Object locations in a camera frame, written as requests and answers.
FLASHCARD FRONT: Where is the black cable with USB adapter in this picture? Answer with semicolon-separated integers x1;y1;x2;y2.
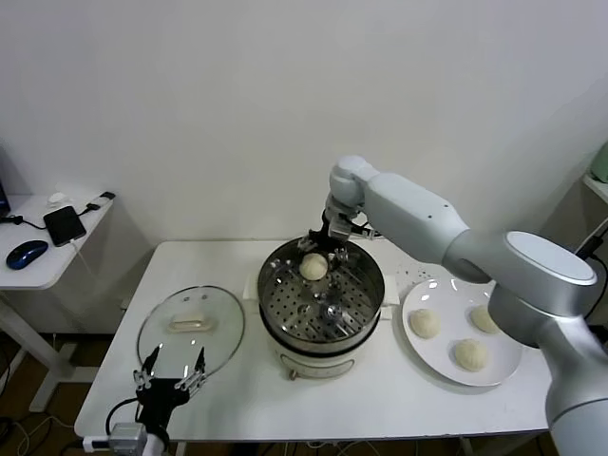
0;190;117;232

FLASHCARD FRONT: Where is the white steamed baozi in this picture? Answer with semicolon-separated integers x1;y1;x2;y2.
469;303;500;333
298;253;329;281
449;338;489;371
409;308;442;339

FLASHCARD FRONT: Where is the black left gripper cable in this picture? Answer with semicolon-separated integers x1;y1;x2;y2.
104;396;143;436

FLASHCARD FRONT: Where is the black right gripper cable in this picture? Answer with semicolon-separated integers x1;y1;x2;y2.
349;216;389;238

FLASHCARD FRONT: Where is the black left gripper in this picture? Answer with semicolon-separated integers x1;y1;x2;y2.
132;345;207;431

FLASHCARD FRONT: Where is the blue computer mouse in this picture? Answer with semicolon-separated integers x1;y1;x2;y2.
6;239;50;271

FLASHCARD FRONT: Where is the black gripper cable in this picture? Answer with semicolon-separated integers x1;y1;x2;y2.
349;216;389;238
104;396;143;436

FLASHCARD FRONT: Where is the white shelf board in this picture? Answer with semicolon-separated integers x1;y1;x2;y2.
582;173;608;205

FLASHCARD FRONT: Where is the pale green container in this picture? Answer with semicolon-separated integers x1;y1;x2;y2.
590;142;608;182

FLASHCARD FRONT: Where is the white side table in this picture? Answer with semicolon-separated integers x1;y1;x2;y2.
0;192;125;414

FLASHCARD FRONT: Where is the steel steamer basket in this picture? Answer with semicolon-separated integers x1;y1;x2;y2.
242;236;399;356

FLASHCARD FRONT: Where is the black smartphone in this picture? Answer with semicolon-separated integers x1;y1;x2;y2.
43;205;87;248

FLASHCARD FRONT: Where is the dark laptop screen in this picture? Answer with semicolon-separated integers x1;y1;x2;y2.
0;144;11;216

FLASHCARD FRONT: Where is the white hanging cable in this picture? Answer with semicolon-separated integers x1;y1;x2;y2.
574;220;603;256

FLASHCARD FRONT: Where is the glass pot lid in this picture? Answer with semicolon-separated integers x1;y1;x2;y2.
136;284;247;381

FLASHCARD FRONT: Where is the white charging cable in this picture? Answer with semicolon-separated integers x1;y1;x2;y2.
68;239;103;286

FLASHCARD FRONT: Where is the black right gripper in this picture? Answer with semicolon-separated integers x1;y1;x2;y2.
296;208;351;268

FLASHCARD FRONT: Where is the white round plate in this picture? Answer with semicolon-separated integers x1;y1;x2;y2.
401;278;523;387

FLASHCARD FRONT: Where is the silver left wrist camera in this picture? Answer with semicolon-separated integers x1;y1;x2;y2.
83;421;146;452

